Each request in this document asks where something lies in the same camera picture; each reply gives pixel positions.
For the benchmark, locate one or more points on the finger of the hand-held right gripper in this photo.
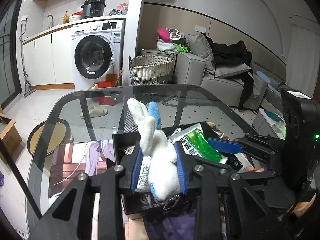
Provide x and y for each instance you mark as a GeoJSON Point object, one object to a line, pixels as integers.
{"type": "Point", "coordinates": [262, 175]}
{"type": "Point", "coordinates": [225, 145]}

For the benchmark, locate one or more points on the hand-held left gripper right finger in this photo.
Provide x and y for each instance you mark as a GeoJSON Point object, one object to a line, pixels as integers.
{"type": "Point", "coordinates": [181, 170]}

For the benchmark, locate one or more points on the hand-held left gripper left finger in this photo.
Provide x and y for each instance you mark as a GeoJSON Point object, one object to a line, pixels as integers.
{"type": "Point", "coordinates": [137, 170]}

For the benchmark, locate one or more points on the red white tissue packet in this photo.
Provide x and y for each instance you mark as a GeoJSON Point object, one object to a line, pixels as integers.
{"type": "Point", "coordinates": [146, 172]}

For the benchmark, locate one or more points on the white plush bunny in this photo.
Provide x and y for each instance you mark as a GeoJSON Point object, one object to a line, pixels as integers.
{"type": "Point", "coordinates": [162, 165]}

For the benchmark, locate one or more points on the green tissue packet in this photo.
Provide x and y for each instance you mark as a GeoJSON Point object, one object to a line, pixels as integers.
{"type": "Point", "coordinates": [200, 142]}

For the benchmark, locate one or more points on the black cardboard box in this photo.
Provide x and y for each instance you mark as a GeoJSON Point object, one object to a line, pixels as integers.
{"type": "Point", "coordinates": [118, 145]}

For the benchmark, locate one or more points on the person's right hand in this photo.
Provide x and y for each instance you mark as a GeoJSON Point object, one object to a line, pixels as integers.
{"type": "Point", "coordinates": [303, 207]}

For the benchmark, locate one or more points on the small black packet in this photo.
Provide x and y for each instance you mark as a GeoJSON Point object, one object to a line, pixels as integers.
{"type": "Point", "coordinates": [235, 163]}

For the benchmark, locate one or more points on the storage box with teal item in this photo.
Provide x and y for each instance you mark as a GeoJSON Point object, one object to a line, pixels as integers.
{"type": "Point", "coordinates": [267, 125]}

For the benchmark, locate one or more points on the striped cloth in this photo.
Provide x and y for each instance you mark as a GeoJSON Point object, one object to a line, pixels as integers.
{"type": "Point", "coordinates": [131, 122]}

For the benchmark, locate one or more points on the grey cloth on sofa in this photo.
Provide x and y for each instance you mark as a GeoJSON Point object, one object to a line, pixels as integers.
{"type": "Point", "coordinates": [260, 86]}

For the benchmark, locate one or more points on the printed table mat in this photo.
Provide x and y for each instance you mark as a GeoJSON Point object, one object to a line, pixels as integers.
{"type": "Point", "coordinates": [75, 160]}

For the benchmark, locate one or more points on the blue bolster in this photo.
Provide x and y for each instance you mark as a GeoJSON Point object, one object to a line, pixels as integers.
{"type": "Point", "coordinates": [266, 77]}

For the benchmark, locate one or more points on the beige slipper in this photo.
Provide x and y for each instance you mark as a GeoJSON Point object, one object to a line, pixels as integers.
{"type": "Point", "coordinates": [93, 112]}

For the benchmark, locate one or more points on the grey flat pillow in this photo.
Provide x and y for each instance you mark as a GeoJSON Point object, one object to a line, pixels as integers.
{"type": "Point", "coordinates": [232, 70]}

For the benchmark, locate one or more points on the red box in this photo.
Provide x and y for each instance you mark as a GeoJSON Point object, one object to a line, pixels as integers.
{"type": "Point", "coordinates": [106, 92]}

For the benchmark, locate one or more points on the grey sofa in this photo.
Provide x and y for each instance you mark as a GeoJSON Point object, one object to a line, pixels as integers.
{"type": "Point", "coordinates": [190, 67]}

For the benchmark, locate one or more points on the black jacket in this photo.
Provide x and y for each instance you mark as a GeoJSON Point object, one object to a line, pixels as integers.
{"type": "Point", "coordinates": [230, 52]}

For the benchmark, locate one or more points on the round wooden stool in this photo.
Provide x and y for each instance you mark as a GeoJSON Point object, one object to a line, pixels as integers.
{"type": "Point", "coordinates": [47, 137]}

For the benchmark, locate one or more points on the wicker laundry basket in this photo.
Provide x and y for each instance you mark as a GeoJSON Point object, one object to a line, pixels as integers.
{"type": "Point", "coordinates": [150, 70]}

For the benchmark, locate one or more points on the grey upright pillow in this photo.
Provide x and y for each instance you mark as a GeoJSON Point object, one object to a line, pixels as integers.
{"type": "Point", "coordinates": [200, 47]}

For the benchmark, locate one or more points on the green cloth bag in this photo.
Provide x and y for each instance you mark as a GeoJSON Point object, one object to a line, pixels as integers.
{"type": "Point", "coordinates": [182, 47]}

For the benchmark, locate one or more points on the white washing machine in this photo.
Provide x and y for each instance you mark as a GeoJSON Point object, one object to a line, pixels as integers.
{"type": "Point", "coordinates": [117, 62]}

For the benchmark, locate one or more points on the white crumpled cloth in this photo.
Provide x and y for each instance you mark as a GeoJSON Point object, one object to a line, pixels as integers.
{"type": "Point", "coordinates": [166, 47]}

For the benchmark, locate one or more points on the brown white plush item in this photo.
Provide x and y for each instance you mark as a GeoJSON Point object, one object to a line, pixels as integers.
{"type": "Point", "coordinates": [177, 33]}

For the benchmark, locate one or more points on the pink plush item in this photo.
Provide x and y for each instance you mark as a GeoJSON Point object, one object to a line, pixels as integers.
{"type": "Point", "coordinates": [163, 33]}

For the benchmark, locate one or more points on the brown cardboard box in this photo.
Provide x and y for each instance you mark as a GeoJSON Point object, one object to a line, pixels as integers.
{"type": "Point", "coordinates": [10, 137]}

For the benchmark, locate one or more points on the white kitchen counter cabinet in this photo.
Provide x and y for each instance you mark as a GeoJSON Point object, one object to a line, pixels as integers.
{"type": "Point", "coordinates": [50, 62]}

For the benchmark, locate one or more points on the floor mop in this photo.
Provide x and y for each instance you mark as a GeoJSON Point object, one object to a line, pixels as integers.
{"type": "Point", "coordinates": [25, 75]}

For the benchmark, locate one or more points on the clutter on washing machine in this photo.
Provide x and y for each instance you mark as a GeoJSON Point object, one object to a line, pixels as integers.
{"type": "Point", "coordinates": [118, 11]}

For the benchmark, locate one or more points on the white bowl with red lid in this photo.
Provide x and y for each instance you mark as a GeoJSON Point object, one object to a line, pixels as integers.
{"type": "Point", "coordinates": [75, 18]}

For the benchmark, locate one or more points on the black pressure cooker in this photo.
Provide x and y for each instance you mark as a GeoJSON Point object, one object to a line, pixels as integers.
{"type": "Point", "coordinates": [93, 8]}

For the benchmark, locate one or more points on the amber bottle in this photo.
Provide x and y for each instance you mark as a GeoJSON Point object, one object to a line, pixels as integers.
{"type": "Point", "coordinates": [65, 18]}

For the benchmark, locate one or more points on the glass sliding door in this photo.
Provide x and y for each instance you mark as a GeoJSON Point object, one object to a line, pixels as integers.
{"type": "Point", "coordinates": [7, 55]}

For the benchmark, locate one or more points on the metal faucet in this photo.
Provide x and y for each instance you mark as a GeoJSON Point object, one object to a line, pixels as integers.
{"type": "Point", "coordinates": [51, 17]}

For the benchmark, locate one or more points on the wall socket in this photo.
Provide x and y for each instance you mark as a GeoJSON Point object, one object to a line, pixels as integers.
{"type": "Point", "coordinates": [200, 28]}

